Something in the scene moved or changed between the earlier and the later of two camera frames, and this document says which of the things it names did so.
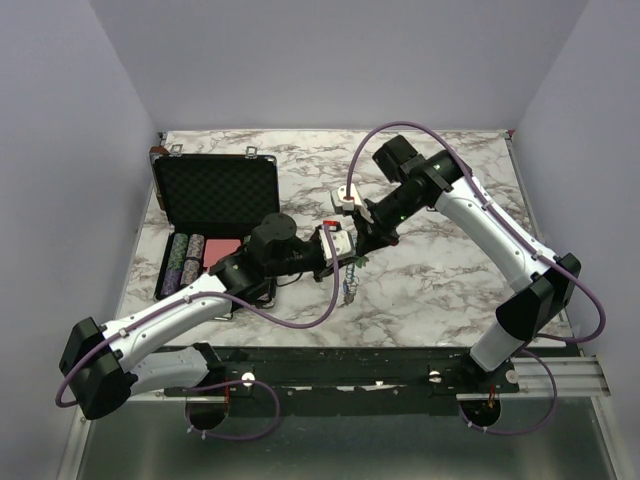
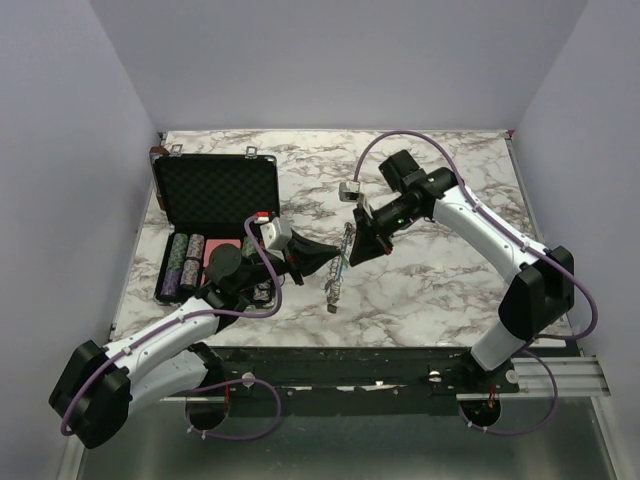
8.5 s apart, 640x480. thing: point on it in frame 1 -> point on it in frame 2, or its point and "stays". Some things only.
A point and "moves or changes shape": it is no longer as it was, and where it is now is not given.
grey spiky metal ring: x=350 y=284 moves or changes shape
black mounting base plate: x=351 y=371 stays
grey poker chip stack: x=195 y=247 stays
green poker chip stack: x=178 y=252 stays
